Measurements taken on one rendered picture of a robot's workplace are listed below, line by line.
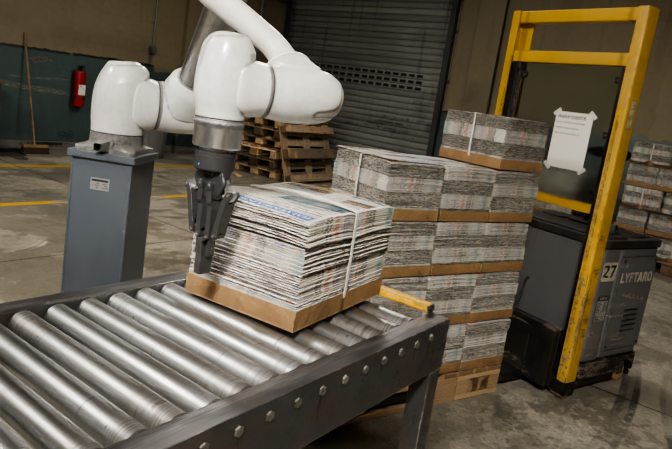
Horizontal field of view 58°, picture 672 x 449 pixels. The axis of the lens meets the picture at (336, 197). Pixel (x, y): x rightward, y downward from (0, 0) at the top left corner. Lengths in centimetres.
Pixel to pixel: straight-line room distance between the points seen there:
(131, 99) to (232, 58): 85
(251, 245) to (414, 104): 856
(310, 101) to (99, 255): 103
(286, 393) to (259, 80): 53
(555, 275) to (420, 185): 119
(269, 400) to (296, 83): 55
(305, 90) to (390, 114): 878
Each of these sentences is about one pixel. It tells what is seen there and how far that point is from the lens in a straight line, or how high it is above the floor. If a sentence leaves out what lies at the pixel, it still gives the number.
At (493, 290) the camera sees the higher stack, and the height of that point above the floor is 52.
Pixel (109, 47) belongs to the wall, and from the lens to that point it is 934.
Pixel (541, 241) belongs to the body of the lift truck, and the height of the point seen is 68.
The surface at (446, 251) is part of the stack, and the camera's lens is 255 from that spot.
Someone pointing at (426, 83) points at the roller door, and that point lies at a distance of 961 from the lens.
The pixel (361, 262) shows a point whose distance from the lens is 138.
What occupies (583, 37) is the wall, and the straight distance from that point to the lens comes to 890.
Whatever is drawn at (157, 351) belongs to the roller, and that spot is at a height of 79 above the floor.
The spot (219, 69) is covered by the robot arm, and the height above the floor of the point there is 128.
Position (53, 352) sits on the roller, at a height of 78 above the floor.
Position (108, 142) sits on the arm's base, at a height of 103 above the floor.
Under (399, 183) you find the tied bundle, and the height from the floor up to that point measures 98.
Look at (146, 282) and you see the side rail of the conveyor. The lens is 141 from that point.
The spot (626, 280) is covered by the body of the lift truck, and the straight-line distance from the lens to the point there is 341.
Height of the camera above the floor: 126
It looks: 9 degrees down
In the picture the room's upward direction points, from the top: 9 degrees clockwise
